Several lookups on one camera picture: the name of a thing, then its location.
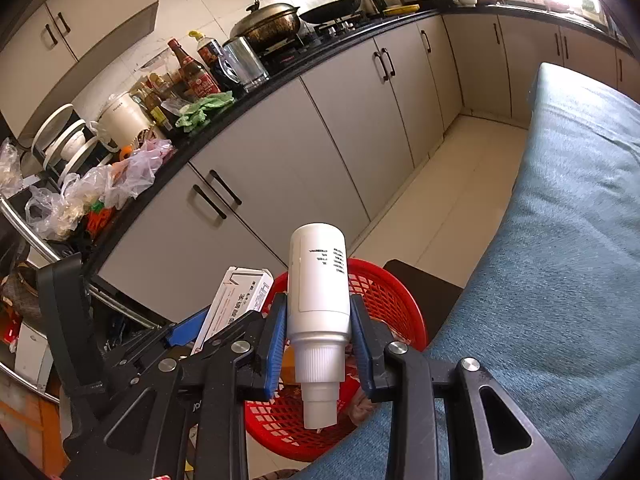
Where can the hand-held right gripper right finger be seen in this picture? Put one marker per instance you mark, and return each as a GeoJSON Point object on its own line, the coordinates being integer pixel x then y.
{"type": "Point", "coordinates": [361, 355]}

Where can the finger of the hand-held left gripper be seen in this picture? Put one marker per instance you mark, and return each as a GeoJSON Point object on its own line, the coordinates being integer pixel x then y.
{"type": "Point", "coordinates": [235, 330]}
{"type": "Point", "coordinates": [187, 330]}

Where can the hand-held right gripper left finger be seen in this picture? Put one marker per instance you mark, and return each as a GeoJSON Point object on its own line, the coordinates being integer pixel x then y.
{"type": "Point", "coordinates": [275, 355]}

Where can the white cardboard box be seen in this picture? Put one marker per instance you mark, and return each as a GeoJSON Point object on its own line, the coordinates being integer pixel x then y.
{"type": "Point", "coordinates": [240, 290]}

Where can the white plastic bottle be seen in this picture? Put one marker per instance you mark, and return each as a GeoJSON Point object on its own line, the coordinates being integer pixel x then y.
{"type": "Point", "coordinates": [320, 285]}

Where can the red plastic basket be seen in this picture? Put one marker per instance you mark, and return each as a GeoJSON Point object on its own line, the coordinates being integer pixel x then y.
{"type": "Point", "coordinates": [280, 442]}

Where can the brown patterned bag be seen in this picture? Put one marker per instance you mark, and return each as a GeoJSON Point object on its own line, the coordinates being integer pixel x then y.
{"type": "Point", "coordinates": [20, 295]}

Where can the dark stool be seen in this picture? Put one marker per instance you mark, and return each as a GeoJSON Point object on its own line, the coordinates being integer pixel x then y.
{"type": "Point", "coordinates": [425, 285]}

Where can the orange plastic object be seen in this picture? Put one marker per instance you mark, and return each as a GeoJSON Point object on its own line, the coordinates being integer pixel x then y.
{"type": "Point", "coordinates": [102, 217]}

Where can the pinkish clear plastic bag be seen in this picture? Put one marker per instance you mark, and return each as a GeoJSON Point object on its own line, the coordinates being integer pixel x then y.
{"type": "Point", "coordinates": [137, 170]}

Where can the stack of white plates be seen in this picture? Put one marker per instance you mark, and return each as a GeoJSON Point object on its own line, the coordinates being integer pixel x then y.
{"type": "Point", "coordinates": [65, 140]}

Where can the row of grey base cabinets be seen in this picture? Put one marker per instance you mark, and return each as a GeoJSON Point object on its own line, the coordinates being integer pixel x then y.
{"type": "Point", "coordinates": [325, 135]}

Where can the white electric cooker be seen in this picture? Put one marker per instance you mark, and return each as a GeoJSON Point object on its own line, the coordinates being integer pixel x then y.
{"type": "Point", "coordinates": [122, 120]}

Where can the green cloth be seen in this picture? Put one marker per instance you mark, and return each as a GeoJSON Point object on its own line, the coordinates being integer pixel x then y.
{"type": "Point", "coordinates": [202, 110]}

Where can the cluster of small condiment bottles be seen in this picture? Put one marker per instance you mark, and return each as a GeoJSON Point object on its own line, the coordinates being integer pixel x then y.
{"type": "Point", "coordinates": [155, 95]}

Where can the blue table cloth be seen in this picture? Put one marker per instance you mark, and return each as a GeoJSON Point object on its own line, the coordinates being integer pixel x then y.
{"type": "Point", "coordinates": [550, 210]}

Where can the red label sauce bottle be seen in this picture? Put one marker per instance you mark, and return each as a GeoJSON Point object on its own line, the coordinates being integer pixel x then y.
{"type": "Point", "coordinates": [195, 77]}

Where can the black kitchen countertop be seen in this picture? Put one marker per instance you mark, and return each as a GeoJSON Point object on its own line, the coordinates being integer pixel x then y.
{"type": "Point", "coordinates": [280, 75]}

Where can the glass mug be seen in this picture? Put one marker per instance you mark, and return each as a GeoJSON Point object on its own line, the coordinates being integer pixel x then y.
{"type": "Point", "coordinates": [245, 65]}

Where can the yellow cap soy bottle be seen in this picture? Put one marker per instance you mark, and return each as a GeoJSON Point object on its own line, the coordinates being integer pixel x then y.
{"type": "Point", "coordinates": [215, 60]}

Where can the gas stove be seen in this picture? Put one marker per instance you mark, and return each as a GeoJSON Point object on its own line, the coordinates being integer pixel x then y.
{"type": "Point", "coordinates": [320, 35]}

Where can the steel wok with lid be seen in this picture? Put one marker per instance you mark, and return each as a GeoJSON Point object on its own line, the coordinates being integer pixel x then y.
{"type": "Point", "coordinates": [270, 22]}

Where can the black frying pan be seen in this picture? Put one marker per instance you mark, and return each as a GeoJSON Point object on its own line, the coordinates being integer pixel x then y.
{"type": "Point", "coordinates": [330, 12]}

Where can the yellow dish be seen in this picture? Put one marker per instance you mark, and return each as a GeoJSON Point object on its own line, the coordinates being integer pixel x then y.
{"type": "Point", "coordinates": [400, 9]}

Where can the grey wall cabinet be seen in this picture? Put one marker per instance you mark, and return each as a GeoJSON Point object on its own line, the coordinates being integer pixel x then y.
{"type": "Point", "coordinates": [100, 15]}

